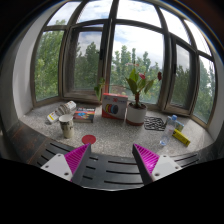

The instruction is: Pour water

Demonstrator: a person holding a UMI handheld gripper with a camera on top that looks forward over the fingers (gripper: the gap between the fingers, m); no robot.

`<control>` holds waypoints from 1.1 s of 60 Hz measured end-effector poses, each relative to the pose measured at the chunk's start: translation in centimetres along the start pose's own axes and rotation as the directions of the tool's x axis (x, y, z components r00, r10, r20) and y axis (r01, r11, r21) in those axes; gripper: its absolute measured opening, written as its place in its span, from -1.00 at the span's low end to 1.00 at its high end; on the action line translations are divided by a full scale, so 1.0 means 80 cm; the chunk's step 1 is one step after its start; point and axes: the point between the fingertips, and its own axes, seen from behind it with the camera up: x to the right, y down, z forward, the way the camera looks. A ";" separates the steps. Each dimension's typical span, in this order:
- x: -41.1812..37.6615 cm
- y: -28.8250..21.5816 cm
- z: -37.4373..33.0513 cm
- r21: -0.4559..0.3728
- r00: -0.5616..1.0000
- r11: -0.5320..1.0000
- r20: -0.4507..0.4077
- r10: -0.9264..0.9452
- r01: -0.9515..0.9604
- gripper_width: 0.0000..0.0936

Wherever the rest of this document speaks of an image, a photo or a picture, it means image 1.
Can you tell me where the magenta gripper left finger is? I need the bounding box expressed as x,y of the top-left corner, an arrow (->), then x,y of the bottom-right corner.
41,144 -> 91,185

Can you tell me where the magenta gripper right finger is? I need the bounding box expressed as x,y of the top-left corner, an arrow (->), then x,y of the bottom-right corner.
132,144 -> 181,185

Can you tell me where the clear plastic water bottle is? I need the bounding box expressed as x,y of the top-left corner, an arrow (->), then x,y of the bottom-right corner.
160,115 -> 177,146

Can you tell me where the red round coaster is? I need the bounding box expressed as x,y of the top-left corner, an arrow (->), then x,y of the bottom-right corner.
82,135 -> 96,144

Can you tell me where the yellow box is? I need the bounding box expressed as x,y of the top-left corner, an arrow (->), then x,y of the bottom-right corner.
173,129 -> 190,146

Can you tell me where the black patterned trivet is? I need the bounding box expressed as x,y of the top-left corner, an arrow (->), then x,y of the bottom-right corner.
144,116 -> 165,131

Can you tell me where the patterned paper cup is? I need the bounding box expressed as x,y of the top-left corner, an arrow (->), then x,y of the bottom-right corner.
59,114 -> 74,139

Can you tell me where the small blue-green box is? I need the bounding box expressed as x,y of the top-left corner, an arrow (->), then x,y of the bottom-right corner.
176,121 -> 184,132

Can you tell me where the dark colourful book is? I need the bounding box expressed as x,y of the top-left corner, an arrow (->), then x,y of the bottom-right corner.
73,107 -> 95,123

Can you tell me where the white pot with plant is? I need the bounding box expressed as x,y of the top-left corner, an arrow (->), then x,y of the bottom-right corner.
125,63 -> 162,126

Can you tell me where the red filament box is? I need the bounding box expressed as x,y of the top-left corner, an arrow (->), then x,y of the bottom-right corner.
102,93 -> 128,120

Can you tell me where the small green plant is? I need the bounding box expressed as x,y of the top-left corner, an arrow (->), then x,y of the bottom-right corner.
94,78 -> 105,101

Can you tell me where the brown window frame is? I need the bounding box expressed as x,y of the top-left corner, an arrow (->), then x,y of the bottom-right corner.
31,0 -> 217,126

